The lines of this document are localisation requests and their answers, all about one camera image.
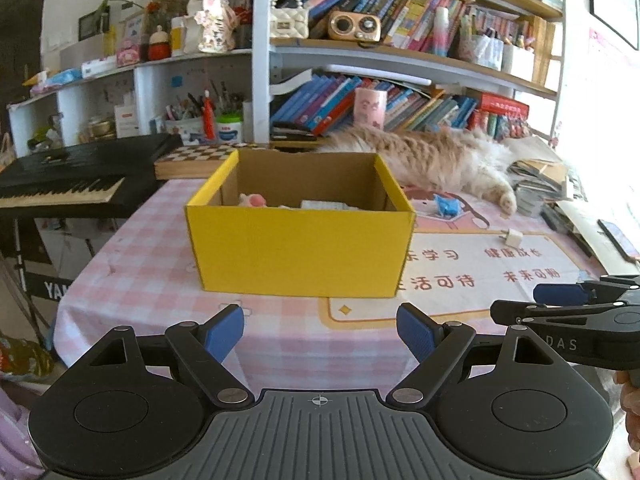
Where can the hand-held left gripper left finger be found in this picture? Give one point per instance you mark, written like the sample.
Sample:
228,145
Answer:
225,332

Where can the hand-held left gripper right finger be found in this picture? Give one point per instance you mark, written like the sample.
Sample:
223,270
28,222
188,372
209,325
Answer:
417,332

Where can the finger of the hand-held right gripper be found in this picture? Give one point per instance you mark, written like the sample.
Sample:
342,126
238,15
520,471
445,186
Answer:
515,312
555,294

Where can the yellow cardboard box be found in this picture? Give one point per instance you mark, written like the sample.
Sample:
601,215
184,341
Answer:
300,255

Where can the pink plush pig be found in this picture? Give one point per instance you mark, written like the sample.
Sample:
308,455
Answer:
252,201

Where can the white spray bottle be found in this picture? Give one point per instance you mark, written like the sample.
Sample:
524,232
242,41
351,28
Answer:
325,205

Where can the pink checked cloth-covered desktop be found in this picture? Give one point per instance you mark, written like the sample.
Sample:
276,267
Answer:
140,260

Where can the person's right hand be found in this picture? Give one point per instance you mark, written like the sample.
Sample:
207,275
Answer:
634,410

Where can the printed cartoon desk mat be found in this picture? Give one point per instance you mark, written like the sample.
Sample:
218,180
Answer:
380,310

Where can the white plug adapter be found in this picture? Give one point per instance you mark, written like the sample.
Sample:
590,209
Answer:
514,236

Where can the white paper sheet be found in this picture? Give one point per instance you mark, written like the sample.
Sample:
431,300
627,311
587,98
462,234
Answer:
590,230

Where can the black smartphone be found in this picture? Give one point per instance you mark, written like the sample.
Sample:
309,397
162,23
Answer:
617,237

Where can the stack of notebooks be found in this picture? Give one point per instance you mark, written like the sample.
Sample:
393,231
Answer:
540,170

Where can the small blue toy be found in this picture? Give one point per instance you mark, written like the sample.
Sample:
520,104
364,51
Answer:
447,205

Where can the fluffy orange cat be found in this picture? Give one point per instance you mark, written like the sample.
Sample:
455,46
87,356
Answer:
440,160

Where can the black keyboard stand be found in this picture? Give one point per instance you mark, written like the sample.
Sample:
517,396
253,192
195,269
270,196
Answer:
50,287

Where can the wooden chessboard box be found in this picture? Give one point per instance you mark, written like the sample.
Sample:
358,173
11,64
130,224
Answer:
200,152

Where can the red flat box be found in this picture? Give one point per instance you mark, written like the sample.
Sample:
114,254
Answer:
505,106

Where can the white wipes canister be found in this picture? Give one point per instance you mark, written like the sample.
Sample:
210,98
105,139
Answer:
230,132

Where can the white pen holder with pens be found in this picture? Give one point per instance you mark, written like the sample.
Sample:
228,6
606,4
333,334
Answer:
185,132

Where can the floral fabric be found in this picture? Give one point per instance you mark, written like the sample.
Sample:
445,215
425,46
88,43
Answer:
22,357

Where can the red tassel ornament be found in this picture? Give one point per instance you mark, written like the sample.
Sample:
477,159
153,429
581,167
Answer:
209,115

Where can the pink printed cup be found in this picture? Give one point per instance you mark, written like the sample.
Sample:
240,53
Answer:
370,110

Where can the black electronic keyboard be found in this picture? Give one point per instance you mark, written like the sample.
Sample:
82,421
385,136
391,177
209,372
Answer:
65,170

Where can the white box with red label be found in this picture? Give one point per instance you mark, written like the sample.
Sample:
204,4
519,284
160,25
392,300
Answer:
127,122

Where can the white storage bin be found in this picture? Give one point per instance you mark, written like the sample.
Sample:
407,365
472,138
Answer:
517,62

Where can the brass bowl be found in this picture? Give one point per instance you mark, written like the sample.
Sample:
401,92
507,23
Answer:
102,130

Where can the row of blue and green books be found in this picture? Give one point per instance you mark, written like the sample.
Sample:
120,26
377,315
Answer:
310,105

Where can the tall white bookshelf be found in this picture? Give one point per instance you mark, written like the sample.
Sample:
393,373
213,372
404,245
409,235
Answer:
261,85

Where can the white curved shelf unit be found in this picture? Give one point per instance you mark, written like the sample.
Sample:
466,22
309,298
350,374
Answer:
145,90

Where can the white under-shelf lamp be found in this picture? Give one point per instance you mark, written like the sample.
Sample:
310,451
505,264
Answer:
375,72

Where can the red round doll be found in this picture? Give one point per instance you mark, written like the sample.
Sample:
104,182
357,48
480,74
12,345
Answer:
159,47

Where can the pink cartoon box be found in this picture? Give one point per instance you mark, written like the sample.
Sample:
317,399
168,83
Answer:
130,55

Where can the white flat box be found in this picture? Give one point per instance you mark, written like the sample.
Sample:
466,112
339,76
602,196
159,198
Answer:
99,67

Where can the yellow white carton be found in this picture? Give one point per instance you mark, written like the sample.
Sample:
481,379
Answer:
178,37

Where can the blue packet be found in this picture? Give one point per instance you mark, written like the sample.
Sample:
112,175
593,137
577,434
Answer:
65,76

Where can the white pink rabbit doll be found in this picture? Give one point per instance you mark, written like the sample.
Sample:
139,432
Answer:
215,25

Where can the wooden retro radio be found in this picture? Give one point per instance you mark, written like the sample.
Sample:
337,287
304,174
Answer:
355,25

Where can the white quilted handbag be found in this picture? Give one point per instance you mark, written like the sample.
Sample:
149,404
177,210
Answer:
289,22

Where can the black picture frame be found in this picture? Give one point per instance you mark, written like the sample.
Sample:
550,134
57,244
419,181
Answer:
92,25

